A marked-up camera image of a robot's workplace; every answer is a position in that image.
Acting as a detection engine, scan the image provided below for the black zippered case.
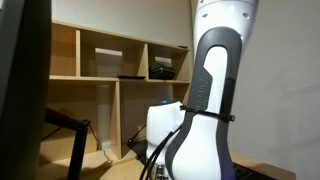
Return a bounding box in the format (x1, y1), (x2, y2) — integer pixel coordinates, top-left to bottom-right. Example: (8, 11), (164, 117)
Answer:
(148, 63), (177, 81)

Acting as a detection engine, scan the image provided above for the flat black tray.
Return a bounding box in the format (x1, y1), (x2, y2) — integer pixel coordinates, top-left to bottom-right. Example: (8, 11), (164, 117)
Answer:
(116, 74), (147, 80)

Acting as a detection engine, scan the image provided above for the wooden cubby shelf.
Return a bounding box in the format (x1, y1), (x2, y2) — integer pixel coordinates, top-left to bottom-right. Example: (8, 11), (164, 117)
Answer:
(36, 19), (193, 180)

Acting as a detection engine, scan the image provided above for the black monitor stand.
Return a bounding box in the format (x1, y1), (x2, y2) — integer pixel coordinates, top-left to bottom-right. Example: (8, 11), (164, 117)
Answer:
(44, 107), (92, 180)

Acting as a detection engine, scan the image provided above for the black computer monitor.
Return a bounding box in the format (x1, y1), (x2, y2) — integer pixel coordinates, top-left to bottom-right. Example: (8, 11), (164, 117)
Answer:
(0, 0), (53, 180)

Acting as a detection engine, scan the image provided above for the black cable with plug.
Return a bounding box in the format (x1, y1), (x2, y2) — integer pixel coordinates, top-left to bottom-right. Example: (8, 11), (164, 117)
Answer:
(126, 123), (148, 163)

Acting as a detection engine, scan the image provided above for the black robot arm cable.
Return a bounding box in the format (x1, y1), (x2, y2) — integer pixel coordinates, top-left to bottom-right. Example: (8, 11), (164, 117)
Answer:
(139, 123), (184, 180)

